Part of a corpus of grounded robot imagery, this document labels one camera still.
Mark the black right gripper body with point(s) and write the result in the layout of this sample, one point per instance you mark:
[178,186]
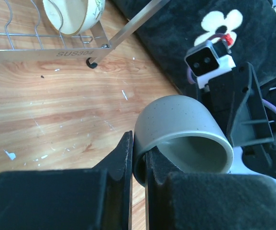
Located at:
[247,119]

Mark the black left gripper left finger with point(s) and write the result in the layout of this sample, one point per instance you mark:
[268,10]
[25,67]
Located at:
[97,198]

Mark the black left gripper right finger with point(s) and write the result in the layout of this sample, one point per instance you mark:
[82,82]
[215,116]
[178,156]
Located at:
[206,201]

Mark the small grey cup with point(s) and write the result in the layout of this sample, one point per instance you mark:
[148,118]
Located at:
[185,132]

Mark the steel wire dish rack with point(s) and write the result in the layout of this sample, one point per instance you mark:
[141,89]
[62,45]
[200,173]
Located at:
[26,34]

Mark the cream bowl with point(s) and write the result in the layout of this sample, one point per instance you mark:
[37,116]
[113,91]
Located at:
[72,17]

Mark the black flower blanket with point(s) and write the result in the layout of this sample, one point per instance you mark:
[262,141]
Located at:
[183,24]

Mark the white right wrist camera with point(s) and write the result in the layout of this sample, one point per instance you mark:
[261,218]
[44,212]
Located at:
[209,59]

